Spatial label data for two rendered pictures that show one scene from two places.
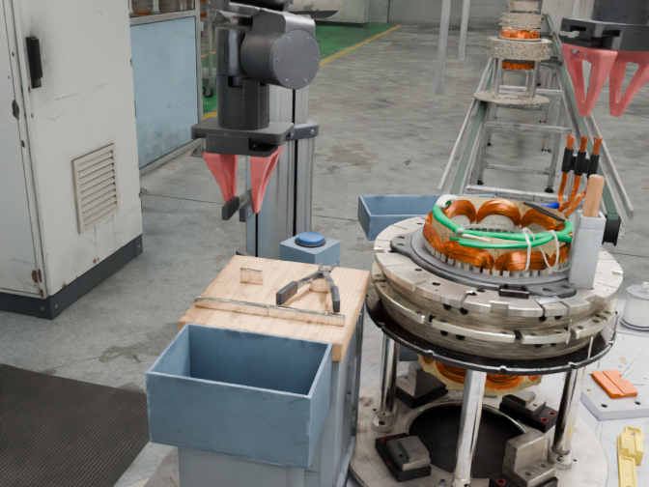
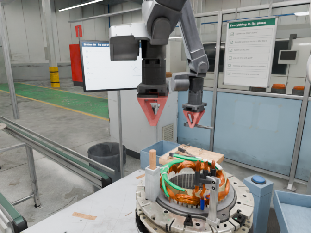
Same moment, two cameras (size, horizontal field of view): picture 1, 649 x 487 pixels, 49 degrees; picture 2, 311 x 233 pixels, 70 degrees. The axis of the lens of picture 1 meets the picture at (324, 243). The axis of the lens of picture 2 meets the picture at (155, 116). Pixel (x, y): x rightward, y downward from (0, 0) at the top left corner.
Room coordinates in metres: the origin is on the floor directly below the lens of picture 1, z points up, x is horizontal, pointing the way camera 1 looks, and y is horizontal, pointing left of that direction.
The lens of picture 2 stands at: (1.02, -0.78, 1.46)
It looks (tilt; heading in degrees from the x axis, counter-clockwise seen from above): 15 degrees down; 116
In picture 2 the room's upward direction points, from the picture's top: straight up
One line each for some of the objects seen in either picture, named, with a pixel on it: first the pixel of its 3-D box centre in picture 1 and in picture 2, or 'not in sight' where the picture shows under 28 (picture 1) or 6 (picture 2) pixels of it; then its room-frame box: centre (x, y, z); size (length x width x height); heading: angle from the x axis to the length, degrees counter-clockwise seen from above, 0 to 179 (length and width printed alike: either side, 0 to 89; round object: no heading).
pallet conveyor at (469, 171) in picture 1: (524, 85); not in sight; (6.78, -1.82, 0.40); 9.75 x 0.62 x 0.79; 166
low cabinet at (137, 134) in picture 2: not in sight; (142, 115); (-0.60, 2.10, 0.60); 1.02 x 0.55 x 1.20; 166
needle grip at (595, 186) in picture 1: (592, 201); (152, 161); (0.79, -0.31, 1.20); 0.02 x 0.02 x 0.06
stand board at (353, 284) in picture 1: (282, 301); (191, 158); (0.79, 0.05, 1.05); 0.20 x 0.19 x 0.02; 169
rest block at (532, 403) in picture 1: (523, 398); not in sight; (0.93, -0.32, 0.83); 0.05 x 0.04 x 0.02; 46
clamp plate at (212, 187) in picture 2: not in sight; (210, 183); (0.94, -0.34, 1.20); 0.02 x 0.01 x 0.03; 164
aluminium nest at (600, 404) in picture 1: (606, 391); not in sight; (1.02, -0.48, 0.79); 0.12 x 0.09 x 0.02; 11
